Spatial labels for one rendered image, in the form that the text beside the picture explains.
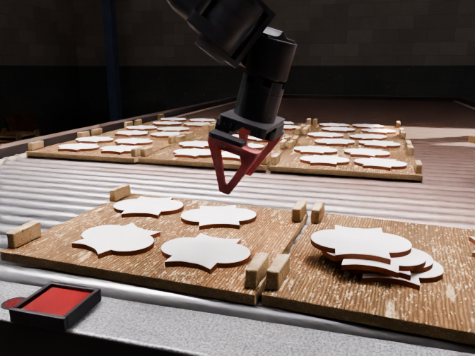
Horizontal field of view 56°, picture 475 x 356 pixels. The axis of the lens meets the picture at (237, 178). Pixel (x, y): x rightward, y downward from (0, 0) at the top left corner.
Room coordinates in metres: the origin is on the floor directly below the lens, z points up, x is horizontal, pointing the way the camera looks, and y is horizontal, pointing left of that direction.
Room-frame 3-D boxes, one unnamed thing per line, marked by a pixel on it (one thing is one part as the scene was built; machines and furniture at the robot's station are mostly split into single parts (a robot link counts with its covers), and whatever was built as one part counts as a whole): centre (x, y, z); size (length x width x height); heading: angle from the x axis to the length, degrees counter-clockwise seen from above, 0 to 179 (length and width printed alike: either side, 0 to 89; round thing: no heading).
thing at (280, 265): (0.54, -0.05, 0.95); 0.06 x 0.02 x 0.03; 159
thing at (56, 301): (0.50, 0.22, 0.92); 0.06 x 0.06 x 0.01; 74
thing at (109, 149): (1.59, 0.47, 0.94); 0.41 x 0.35 x 0.04; 73
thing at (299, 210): (0.80, -0.12, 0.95); 0.06 x 0.02 x 0.03; 161
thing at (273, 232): (0.74, 0.11, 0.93); 0.41 x 0.35 x 0.02; 71
